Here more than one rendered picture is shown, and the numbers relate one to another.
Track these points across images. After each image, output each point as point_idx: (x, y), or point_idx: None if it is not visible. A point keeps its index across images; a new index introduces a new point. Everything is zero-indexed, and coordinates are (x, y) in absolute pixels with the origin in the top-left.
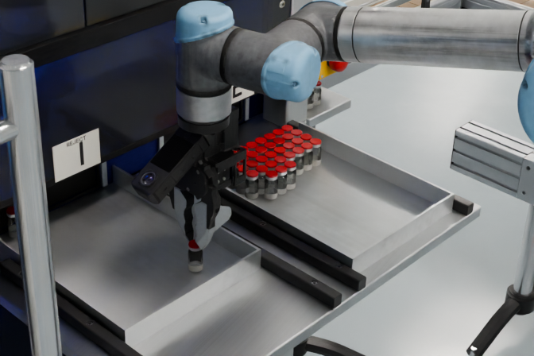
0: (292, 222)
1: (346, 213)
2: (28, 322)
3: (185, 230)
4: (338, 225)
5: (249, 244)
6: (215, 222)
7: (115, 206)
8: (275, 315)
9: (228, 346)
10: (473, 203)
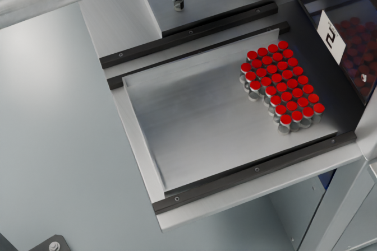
0: (203, 79)
1: (198, 119)
2: None
3: None
4: (185, 107)
5: (170, 28)
6: None
7: None
8: (114, 32)
9: (102, 2)
10: (154, 210)
